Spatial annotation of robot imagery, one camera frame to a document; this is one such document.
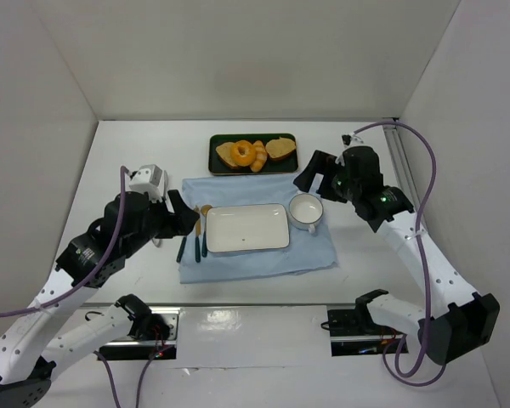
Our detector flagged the gold fork green handle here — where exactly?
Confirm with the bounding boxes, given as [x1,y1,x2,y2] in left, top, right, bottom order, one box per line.
[176,235,188,264]

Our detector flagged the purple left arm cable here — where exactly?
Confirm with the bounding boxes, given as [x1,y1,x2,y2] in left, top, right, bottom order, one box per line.
[0,165,171,407]

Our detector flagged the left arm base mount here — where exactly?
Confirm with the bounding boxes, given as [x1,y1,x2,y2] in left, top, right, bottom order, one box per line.
[97,307,179,361]

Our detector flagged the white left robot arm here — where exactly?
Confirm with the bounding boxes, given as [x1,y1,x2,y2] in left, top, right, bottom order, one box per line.
[0,190,198,407]

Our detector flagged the bread slice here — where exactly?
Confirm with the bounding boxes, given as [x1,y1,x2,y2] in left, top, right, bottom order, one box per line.
[215,142,239,170]
[265,137,297,161]

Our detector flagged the white bowl with handles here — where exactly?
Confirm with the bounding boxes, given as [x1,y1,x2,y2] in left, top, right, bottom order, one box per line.
[288,193,324,235]

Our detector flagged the metal serving tongs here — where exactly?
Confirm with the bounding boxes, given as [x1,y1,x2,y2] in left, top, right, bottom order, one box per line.
[152,171,168,248]

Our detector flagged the gold spoon green handle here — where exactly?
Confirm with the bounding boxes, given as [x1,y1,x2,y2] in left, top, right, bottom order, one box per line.
[201,204,213,258]

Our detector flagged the white rectangular plate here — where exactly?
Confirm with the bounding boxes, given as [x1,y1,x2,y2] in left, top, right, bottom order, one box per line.
[206,204,290,253]

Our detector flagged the small golden bread roll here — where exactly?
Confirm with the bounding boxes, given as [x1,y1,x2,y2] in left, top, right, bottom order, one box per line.
[250,140,268,173]

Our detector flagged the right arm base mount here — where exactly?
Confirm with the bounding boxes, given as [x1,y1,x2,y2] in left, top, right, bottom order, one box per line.
[320,309,403,357]

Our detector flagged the dark green serving tray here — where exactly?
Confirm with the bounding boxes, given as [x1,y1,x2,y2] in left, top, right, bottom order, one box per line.
[208,133,298,175]

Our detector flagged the left bread slice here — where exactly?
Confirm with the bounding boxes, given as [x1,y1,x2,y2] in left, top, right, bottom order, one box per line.
[215,142,239,170]

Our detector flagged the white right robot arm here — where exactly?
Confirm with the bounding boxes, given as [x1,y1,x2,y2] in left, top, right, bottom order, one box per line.
[293,146,500,366]

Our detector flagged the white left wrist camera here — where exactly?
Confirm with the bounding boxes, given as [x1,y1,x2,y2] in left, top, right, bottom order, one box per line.
[128,164,168,202]

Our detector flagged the right bread slice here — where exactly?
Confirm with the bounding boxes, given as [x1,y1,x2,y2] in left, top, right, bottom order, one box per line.
[265,137,297,161]

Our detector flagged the aluminium rail right side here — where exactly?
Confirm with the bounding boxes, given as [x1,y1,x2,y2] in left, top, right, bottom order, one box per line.
[382,118,420,208]

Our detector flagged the orange bagel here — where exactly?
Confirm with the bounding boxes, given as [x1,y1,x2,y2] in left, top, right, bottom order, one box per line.
[231,140,256,167]

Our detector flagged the gold knife green handle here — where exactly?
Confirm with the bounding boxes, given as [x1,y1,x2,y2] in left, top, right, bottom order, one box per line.
[195,206,201,263]

